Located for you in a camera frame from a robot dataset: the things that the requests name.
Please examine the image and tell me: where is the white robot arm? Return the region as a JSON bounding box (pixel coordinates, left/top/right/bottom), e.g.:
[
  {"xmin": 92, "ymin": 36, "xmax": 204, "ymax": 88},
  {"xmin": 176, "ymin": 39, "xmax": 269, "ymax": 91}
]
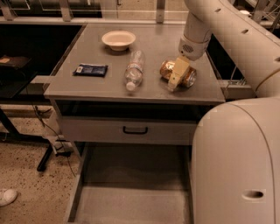
[{"xmin": 181, "ymin": 0, "xmax": 280, "ymax": 224}]

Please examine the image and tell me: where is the crushed orange soda can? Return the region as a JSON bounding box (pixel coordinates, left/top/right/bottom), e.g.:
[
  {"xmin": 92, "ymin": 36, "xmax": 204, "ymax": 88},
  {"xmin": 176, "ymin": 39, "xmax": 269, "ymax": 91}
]
[{"xmin": 160, "ymin": 60, "xmax": 197, "ymax": 88}]

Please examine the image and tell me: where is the clear plastic water bottle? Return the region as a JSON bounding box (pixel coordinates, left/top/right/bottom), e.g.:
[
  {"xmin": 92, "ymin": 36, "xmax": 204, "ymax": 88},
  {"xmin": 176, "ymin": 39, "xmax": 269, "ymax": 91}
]
[{"xmin": 124, "ymin": 50, "xmax": 145, "ymax": 92}]

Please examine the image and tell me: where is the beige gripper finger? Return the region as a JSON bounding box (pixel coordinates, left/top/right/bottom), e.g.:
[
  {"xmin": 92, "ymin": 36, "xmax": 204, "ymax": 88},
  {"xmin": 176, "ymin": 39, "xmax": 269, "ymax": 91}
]
[{"xmin": 168, "ymin": 71, "xmax": 186, "ymax": 91}]

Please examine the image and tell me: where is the black drawer handle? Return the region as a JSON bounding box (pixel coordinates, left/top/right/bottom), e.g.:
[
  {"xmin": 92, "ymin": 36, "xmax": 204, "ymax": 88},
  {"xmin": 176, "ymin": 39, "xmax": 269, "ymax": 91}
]
[{"xmin": 122, "ymin": 126, "xmax": 149, "ymax": 135}]

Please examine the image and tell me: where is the blue snack packet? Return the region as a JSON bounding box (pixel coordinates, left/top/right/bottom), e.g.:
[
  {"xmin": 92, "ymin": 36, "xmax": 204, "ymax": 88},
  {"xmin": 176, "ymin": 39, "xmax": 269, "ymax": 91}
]
[{"xmin": 73, "ymin": 64, "xmax": 108, "ymax": 77}]

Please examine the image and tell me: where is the black side table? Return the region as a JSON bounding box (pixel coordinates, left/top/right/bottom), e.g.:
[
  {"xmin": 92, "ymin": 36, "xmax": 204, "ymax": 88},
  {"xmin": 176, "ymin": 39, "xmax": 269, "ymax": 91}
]
[{"xmin": 0, "ymin": 66, "xmax": 53, "ymax": 172}]

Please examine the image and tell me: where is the open grey lower drawer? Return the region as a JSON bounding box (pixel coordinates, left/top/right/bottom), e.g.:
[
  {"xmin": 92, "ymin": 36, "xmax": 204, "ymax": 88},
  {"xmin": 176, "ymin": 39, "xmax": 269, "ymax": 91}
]
[{"xmin": 64, "ymin": 143, "xmax": 193, "ymax": 224}]

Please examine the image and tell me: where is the grey closed drawer front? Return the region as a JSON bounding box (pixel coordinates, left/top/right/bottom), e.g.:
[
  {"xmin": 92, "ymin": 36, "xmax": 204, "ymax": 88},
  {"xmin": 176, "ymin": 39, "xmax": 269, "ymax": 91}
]
[{"xmin": 59, "ymin": 116, "xmax": 197, "ymax": 145}]

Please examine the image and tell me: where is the grey drawer cabinet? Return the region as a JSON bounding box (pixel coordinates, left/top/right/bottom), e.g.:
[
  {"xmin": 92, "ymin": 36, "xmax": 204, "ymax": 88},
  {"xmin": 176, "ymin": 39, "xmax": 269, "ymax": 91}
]
[{"xmin": 43, "ymin": 24, "xmax": 226, "ymax": 224}]

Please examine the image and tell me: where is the metal rail frame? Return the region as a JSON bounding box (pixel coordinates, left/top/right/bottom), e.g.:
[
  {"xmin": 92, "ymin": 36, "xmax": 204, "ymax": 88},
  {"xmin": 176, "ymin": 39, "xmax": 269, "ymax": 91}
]
[{"xmin": 0, "ymin": 0, "xmax": 280, "ymax": 30}]

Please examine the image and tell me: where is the white sneaker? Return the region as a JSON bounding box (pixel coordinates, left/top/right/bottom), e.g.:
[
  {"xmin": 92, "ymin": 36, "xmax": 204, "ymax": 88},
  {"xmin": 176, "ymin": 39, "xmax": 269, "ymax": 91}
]
[{"xmin": 0, "ymin": 188, "xmax": 18, "ymax": 207}]

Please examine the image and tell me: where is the white paper bowl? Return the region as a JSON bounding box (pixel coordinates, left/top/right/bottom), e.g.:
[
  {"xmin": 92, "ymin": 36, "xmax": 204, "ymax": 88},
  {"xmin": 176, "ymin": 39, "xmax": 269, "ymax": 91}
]
[{"xmin": 101, "ymin": 31, "xmax": 136, "ymax": 52}]

